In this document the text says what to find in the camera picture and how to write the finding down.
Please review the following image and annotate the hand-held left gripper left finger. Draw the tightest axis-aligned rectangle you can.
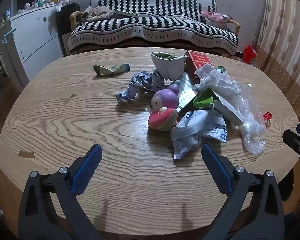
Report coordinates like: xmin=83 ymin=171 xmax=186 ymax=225
xmin=18 ymin=144 xmax=103 ymax=240

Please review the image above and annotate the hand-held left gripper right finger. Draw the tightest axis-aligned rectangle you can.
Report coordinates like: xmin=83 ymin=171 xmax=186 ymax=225
xmin=201 ymin=144 xmax=285 ymax=240

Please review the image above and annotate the white blue plastic packet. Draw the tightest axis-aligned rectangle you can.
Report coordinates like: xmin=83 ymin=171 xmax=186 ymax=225
xmin=170 ymin=110 xmax=228 ymax=160

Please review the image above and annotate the clear plastic bag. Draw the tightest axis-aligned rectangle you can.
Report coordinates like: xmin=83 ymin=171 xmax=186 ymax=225
xmin=236 ymin=83 xmax=267 ymax=156

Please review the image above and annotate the long white box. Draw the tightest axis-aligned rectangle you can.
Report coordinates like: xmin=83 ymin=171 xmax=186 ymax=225
xmin=213 ymin=100 xmax=244 ymax=127

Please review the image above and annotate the white printed paper card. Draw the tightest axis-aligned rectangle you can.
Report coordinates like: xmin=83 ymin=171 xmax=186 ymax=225
xmin=176 ymin=72 xmax=200 ymax=109

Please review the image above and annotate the purple pink toy figure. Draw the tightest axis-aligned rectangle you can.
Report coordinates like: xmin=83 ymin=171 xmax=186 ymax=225
xmin=148 ymin=80 xmax=180 ymax=132

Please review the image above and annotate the white tissue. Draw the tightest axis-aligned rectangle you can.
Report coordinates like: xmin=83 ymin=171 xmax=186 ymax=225
xmin=193 ymin=63 xmax=241 ymax=101

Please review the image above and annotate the blue white wrapper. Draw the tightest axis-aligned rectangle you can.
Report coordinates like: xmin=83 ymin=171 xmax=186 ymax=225
xmin=116 ymin=70 xmax=166 ymax=103

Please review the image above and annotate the red plastic bag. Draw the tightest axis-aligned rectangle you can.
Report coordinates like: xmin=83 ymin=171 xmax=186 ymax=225
xmin=243 ymin=45 xmax=257 ymax=62

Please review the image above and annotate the green gold snack wrapper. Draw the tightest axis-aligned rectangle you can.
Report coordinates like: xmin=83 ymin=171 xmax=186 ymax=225
xmin=92 ymin=63 xmax=131 ymax=76

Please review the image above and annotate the beige patterned curtain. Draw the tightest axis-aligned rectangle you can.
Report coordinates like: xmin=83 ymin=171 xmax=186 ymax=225
xmin=256 ymin=0 xmax=300 ymax=122

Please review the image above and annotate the red cardboard box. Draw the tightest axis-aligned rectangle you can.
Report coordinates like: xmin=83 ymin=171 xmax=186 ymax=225
xmin=184 ymin=50 xmax=212 ymax=73

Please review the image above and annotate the white paper bowl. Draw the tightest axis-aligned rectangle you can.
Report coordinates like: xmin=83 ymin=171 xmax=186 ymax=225
xmin=151 ymin=52 xmax=188 ymax=81

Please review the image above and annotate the yellow green snack packet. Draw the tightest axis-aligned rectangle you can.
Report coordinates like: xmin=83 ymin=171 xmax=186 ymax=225
xmin=156 ymin=52 xmax=181 ymax=61

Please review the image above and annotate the white cabinet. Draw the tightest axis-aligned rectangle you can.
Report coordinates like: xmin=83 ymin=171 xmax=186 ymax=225
xmin=9 ymin=4 xmax=60 ymax=81

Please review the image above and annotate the pink printed pillow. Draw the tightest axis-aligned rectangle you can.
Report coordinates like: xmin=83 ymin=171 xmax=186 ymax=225
xmin=200 ymin=10 xmax=234 ymax=23

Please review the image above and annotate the black white striped blanket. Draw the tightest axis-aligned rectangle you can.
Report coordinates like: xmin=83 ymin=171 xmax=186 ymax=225
xmin=69 ymin=0 xmax=239 ymax=56

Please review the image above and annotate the wooden sofa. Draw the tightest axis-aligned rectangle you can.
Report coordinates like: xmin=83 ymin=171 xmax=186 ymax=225
xmin=69 ymin=0 xmax=241 ymax=55

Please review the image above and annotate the beige stuffed cloth toy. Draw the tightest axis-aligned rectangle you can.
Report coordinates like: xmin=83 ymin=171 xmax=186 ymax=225
xmin=80 ymin=6 xmax=114 ymax=22

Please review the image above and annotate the thin grey book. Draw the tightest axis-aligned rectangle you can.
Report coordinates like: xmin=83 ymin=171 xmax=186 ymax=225
xmin=112 ymin=10 xmax=141 ymax=19

